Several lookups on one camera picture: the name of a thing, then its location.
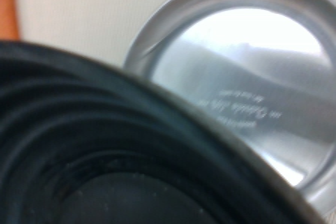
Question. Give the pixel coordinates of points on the round silver metal plate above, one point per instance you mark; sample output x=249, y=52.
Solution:
x=247, y=58

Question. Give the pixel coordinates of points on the black ribbed bowl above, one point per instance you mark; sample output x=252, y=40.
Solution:
x=108, y=152

